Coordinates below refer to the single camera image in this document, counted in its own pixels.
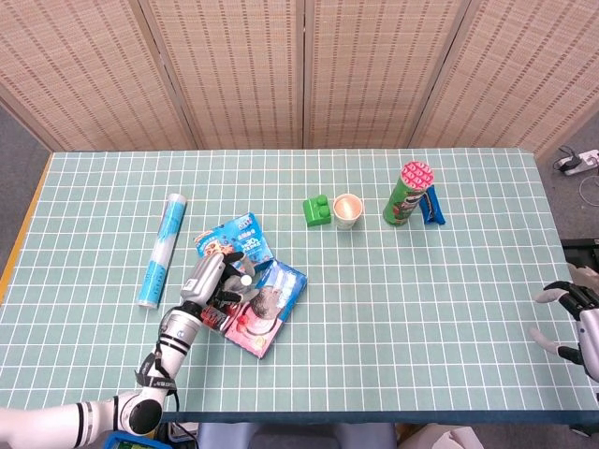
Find green toy building block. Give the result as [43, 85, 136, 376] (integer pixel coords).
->
[302, 196, 333, 229]

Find green Pringles can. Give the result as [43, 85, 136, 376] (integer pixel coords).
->
[382, 160, 435, 228]

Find green checked tablecloth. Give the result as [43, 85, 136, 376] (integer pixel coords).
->
[0, 148, 599, 425]

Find clear box with red contents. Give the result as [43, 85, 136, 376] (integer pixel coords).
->
[200, 298, 241, 336]

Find blue chocolate cookie box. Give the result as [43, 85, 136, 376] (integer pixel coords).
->
[193, 211, 275, 272]

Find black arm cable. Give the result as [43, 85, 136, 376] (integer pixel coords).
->
[158, 390, 197, 439]

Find bamboo folding screen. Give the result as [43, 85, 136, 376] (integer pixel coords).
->
[0, 0, 599, 158]

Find blue plastic crate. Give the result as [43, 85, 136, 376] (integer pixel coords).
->
[101, 432, 158, 449]

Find blue cling film roll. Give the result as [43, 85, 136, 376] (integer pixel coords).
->
[137, 193, 189, 310]

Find white power strip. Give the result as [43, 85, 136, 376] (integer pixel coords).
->
[554, 148, 599, 177]

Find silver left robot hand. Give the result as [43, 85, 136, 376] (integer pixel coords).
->
[180, 251, 261, 310]

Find thin white cable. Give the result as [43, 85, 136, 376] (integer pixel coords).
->
[578, 175, 599, 207]

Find white paper cup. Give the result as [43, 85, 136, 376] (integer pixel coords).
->
[332, 193, 365, 231]

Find blue pink Oreo box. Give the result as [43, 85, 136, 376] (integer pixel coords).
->
[224, 259, 309, 360]

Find blue Oreo snack pack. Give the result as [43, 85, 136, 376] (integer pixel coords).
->
[417, 182, 447, 226]

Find grey-blue seat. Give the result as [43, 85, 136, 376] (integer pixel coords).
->
[195, 422, 399, 449]

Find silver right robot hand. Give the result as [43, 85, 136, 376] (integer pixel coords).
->
[530, 280, 599, 383]

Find beige cardboard sheet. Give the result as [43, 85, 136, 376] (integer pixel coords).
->
[397, 423, 483, 449]

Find grey sneaker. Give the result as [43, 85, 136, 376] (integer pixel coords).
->
[567, 261, 598, 284]

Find black equipment box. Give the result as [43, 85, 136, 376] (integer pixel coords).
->
[560, 238, 599, 270]

